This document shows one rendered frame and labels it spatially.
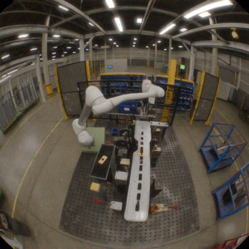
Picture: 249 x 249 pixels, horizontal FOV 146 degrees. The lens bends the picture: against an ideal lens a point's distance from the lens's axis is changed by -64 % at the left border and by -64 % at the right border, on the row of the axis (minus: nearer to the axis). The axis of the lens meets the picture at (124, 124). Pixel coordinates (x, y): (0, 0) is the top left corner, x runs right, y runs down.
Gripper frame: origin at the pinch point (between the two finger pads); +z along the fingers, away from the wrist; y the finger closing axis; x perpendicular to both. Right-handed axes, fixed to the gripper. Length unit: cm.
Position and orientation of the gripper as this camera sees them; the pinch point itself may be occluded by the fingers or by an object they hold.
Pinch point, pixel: (144, 111)
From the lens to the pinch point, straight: 133.9
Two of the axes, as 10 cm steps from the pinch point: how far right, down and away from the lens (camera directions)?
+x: 1.4, -5.8, 8.0
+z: 0.0, 8.1, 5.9
